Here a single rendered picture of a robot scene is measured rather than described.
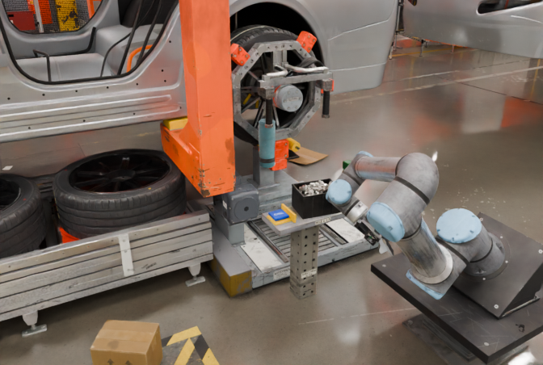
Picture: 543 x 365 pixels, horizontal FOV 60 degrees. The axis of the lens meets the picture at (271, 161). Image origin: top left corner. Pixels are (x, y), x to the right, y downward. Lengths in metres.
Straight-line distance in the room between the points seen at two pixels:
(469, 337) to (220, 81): 1.36
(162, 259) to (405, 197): 1.38
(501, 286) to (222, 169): 1.23
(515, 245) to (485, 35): 2.78
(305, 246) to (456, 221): 0.71
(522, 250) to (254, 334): 1.16
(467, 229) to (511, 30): 2.89
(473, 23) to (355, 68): 1.80
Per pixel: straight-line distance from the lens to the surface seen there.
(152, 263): 2.36
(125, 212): 2.32
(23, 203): 2.42
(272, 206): 2.86
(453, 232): 1.87
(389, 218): 1.31
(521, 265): 2.06
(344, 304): 2.39
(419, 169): 1.35
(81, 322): 2.43
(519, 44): 4.57
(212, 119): 2.05
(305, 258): 2.26
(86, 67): 3.23
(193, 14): 1.94
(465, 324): 1.95
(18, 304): 2.35
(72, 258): 2.25
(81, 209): 2.38
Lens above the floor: 1.53
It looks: 23 degrees down
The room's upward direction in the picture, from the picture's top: straight up
